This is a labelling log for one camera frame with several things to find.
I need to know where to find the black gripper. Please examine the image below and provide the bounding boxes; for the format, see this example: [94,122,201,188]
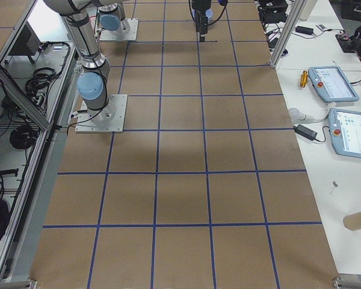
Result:
[191,0,211,42]

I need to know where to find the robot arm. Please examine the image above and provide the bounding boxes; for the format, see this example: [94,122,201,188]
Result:
[45,1,129,122]
[99,2,130,36]

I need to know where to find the yellow tool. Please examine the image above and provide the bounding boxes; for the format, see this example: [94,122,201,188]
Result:
[300,70,308,88]

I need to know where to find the white light bulb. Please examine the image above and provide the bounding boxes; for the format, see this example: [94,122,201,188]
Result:
[288,108,315,124]

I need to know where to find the far teach pendant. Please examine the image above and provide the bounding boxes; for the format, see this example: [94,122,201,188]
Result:
[308,66,359,103]

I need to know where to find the teach pendant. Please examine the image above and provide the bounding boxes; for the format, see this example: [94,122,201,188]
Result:
[308,66,359,103]
[328,108,361,158]

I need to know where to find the black power adapter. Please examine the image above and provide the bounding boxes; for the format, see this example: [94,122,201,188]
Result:
[294,124,317,141]

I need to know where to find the near teach pendant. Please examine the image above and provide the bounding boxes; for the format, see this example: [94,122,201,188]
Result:
[328,108,361,158]

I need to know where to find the cardboard tube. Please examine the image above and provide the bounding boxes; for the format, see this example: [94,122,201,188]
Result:
[343,211,361,231]

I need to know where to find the aluminium frame post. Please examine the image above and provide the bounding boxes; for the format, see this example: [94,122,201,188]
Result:
[270,0,307,68]

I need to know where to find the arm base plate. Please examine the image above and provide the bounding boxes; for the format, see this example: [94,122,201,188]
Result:
[75,94,128,133]
[99,15,138,42]

